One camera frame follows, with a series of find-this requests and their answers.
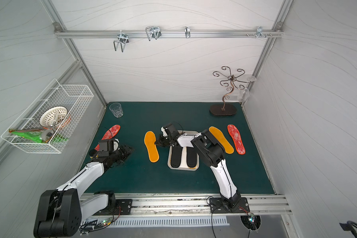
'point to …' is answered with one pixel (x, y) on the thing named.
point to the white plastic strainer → (52, 116)
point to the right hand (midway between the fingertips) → (153, 142)
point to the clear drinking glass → (116, 108)
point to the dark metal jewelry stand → (229, 109)
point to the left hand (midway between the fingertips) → (133, 150)
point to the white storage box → (184, 139)
